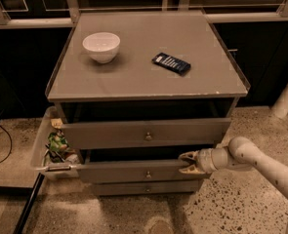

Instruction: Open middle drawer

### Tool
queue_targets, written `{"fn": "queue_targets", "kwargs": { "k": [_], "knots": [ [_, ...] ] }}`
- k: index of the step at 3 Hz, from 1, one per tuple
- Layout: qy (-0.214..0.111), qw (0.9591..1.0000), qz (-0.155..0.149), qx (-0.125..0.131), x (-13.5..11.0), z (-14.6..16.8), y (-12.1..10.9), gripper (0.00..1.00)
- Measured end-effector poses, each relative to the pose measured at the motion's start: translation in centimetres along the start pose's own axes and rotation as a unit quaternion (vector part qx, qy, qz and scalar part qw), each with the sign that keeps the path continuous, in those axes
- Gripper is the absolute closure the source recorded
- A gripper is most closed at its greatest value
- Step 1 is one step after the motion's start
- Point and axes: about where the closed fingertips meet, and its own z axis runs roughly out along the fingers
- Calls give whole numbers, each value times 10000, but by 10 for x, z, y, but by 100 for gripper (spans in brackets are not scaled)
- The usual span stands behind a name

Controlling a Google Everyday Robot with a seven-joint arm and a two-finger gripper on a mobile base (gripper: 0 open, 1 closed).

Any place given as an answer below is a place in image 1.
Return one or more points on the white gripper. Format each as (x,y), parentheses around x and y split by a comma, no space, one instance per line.
(204,161)

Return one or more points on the grey drawer cabinet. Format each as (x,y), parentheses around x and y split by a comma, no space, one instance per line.
(131,87)

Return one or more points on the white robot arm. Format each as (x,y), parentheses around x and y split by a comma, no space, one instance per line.
(240,153)

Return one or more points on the grey top drawer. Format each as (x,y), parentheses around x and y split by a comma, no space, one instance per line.
(103,135)

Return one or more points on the grey bottom drawer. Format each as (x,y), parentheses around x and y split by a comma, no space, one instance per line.
(140,188)

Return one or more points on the black metal bar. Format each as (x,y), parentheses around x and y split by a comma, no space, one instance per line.
(29,204)

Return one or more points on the grey drawer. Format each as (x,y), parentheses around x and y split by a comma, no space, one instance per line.
(140,188)
(136,164)
(103,135)

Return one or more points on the white metal railing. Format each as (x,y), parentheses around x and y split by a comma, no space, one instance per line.
(29,21)

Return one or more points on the dark blue snack packet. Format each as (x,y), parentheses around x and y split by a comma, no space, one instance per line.
(173,64)

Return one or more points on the green snack bag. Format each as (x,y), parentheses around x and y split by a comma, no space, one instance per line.
(57,142)

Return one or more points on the white ceramic bowl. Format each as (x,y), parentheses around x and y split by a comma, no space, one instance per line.
(102,46)

